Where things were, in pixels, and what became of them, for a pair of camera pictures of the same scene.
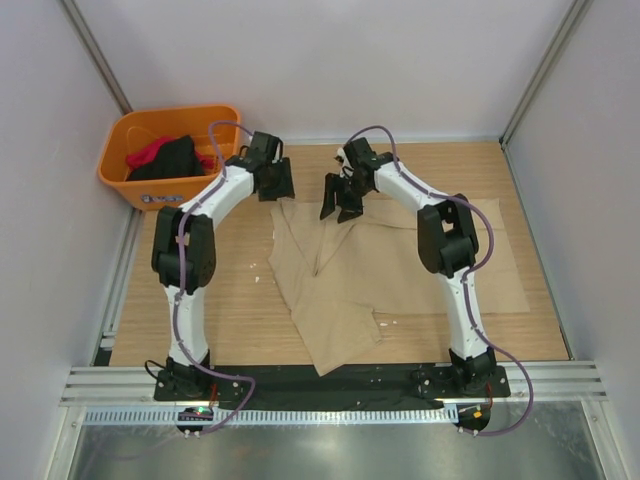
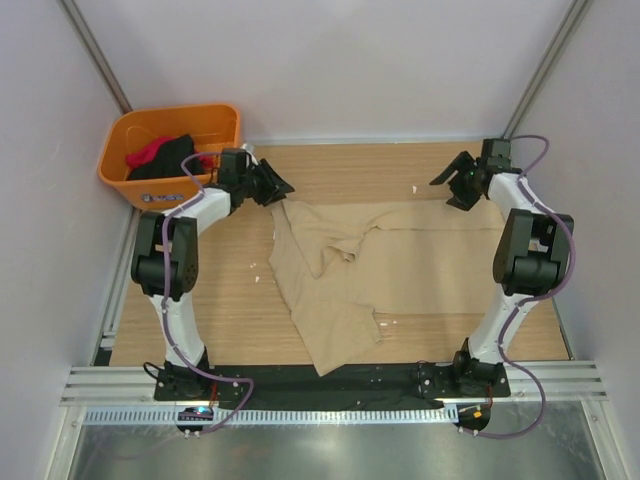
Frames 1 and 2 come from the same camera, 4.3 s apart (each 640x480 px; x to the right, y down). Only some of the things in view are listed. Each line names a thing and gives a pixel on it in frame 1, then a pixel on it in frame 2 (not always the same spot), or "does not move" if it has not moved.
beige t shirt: [335, 276] does not move
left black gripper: [286, 188] to [268, 195]
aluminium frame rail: [530, 383] does not move
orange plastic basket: [215, 130] does not move
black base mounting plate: [376, 385] does not move
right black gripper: [350, 208] to [460, 199]
